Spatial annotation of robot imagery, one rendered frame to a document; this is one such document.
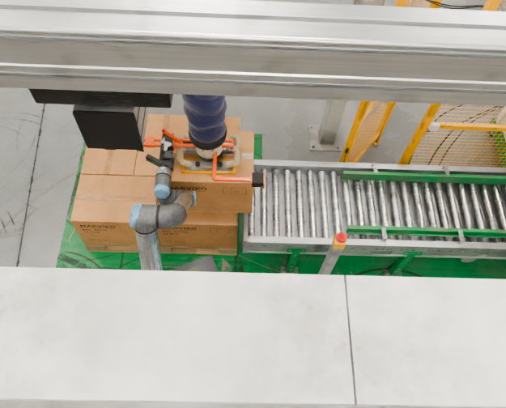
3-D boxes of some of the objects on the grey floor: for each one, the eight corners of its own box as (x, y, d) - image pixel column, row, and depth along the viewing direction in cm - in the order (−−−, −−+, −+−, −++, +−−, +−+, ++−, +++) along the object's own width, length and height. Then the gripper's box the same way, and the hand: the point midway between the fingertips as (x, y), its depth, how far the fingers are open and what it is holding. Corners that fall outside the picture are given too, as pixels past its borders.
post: (319, 288, 385) (345, 234, 298) (319, 296, 382) (346, 244, 295) (310, 288, 385) (334, 234, 298) (311, 296, 382) (335, 244, 295)
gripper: (173, 176, 292) (176, 146, 302) (171, 163, 281) (174, 134, 291) (159, 175, 292) (162, 146, 302) (156, 163, 281) (159, 134, 291)
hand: (163, 142), depth 296 cm, fingers closed on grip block, 6 cm apart
